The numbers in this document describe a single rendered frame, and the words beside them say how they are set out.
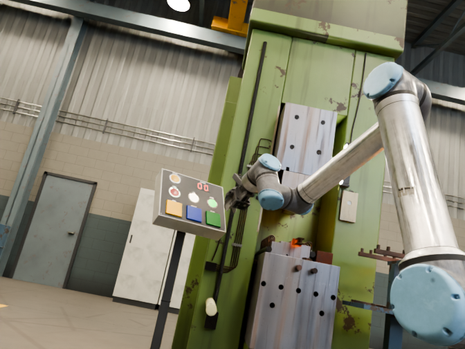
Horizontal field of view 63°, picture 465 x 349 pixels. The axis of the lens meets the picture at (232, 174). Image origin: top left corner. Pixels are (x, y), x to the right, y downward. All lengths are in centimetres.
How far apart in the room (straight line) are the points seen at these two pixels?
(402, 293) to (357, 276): 135
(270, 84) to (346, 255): 109
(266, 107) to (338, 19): 76
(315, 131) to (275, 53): 61
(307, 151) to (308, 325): 88
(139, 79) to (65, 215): 333
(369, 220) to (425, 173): 132
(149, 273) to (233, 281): 526
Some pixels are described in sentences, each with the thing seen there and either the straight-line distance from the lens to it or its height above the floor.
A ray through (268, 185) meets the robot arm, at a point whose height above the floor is 111.
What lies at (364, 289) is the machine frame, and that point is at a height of 84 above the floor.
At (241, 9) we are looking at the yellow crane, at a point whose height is 588.
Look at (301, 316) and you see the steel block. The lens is 196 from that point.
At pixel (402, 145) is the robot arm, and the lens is 105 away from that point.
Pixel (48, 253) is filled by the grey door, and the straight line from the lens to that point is 836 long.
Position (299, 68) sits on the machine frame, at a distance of 250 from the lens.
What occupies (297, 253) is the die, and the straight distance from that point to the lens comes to 201.
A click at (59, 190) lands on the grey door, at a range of 849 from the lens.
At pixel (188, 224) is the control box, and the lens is 175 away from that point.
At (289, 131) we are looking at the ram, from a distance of 215.
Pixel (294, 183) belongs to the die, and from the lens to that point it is 206.
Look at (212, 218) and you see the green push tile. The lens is 181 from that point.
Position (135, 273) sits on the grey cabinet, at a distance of 732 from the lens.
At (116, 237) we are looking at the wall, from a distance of 808.
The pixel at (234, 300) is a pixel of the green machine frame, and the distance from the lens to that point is 211.
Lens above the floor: 75
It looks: 15 degrees up
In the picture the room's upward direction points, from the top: 11 degrees clockwise
